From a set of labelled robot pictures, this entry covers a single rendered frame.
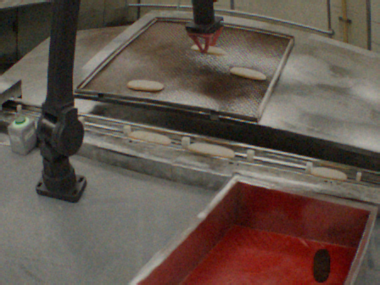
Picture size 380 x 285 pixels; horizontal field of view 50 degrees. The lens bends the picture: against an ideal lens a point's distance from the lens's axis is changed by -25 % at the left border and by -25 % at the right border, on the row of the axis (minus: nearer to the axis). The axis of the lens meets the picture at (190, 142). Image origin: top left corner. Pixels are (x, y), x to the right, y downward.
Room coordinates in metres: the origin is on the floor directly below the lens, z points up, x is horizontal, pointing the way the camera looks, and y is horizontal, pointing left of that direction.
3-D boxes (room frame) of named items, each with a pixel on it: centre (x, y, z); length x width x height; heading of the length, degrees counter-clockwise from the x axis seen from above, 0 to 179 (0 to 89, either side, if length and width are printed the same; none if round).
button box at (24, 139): (1.03, 0.44, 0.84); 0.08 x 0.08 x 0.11; 66
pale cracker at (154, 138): (1.01, 0.09, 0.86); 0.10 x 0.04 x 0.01; 66
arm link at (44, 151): (0.86, 0.27, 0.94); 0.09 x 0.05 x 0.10; 141
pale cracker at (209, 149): (0.95, -0.04, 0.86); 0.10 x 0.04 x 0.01; 66
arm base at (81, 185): (0.84, 0.28, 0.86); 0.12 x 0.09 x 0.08; 80
